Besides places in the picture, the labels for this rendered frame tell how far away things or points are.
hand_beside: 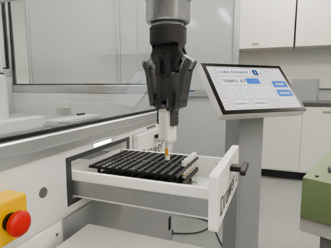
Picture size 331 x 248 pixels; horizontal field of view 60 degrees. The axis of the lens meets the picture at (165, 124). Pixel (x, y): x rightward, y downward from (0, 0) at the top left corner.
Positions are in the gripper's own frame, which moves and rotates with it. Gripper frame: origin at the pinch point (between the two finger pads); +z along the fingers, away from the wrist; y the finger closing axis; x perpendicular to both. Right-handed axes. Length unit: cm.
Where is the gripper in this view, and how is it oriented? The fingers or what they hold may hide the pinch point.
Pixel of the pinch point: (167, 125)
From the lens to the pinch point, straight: 60.5
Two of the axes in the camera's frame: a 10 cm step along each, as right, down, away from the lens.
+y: -7.5, -0.9, 6.6
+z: -0.1, 9.9, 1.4
